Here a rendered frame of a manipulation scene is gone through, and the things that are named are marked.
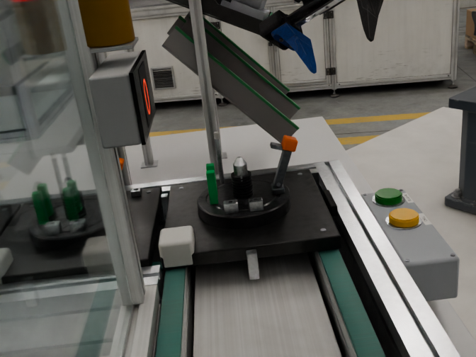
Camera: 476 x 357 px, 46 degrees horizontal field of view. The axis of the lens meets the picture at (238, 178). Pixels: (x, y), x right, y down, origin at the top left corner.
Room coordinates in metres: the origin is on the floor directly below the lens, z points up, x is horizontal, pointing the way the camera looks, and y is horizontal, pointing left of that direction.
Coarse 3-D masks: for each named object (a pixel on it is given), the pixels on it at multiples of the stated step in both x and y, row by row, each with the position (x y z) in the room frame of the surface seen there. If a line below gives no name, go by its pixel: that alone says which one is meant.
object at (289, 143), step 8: (288, 136) 0.77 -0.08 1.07; (272, 144) 0.76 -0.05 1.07; (280, 144) 0.77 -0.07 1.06; (288, 144) 0.76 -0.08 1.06; (296, 144) 0.76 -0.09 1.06; (288, 152) 0.76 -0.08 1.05; (280, 160) 0.76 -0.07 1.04; (288, 160) 0.76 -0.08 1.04; (280, 168) 0.76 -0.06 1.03; (280, 176) 0.76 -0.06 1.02; (280, 184) 0.76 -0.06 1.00
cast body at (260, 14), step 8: (224, 0) 1.04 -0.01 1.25; (232, 0) 1.01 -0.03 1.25; (240, 0) 1.00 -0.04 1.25; (248, 0) 1.00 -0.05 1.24; (256, 0) 1.00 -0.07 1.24; (264, 0) 1.01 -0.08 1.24; (232, 8) 1.01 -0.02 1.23; (240, 8) 1.00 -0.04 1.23; (248, 8) 1.00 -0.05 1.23; (256, 8) 1.00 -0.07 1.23; (264, 8) 1.03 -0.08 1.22; (256, 16) 1.00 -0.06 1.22; (264, 16) 0.99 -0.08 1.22
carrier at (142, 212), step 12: (144, 192) 0.87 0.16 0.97; (156, 192) 0.86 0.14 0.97; (132, 204) 0.82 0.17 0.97; (144, 204) 0.82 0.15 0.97; (156, 204) 0.81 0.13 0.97; (132, 216) 0.78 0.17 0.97; (144, 216) 0.77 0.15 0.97; (156, 216) 0.77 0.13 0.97; (144, 228) 0.73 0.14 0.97; (156, 228) 0.75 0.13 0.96; (144, 240) 0.70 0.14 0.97; (144, 252) 0.66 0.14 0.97; (144, 264) 0.64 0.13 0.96
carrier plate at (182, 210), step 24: (192, 192) 0.84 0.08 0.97; (312, 192) 0.79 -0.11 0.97; (168, 216) 0.76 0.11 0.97; (192, 216) 0.75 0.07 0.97; (288, 216) 0.72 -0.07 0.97; (312, 216) 0.71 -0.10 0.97; (216, 240) 0.67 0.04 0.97; (240, 240) 0.66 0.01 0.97; (264, 240) 0.66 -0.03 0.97; (288, 240) 0.65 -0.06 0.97; (312, 240) 0.65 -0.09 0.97; (336, 240) 0.65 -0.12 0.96
